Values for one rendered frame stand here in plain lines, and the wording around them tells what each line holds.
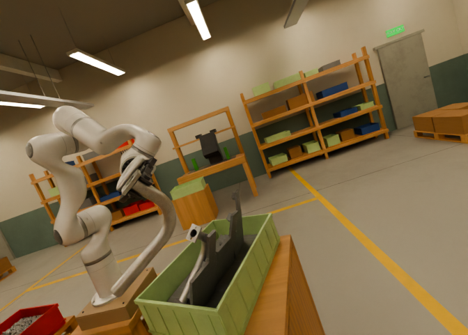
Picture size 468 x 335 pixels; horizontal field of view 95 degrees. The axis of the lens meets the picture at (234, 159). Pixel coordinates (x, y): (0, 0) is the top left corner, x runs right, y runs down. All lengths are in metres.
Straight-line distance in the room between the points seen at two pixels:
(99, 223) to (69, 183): 0.24
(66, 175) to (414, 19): 7.53
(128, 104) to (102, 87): 0.84
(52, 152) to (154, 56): 5.71
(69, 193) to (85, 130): 0.37
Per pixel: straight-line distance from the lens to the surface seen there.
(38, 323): 1.63
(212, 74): 6.12
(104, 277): 1.29
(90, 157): 6.73
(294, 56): 6.29
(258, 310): 1.00
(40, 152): 1.08
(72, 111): 0.97
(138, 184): 0.51
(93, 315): 1.31
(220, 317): 0.83
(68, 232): 1.20
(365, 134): 6.11
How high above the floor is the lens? 1.46
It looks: 8 degrees down
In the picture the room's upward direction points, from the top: 20 degrees counter-clockwise
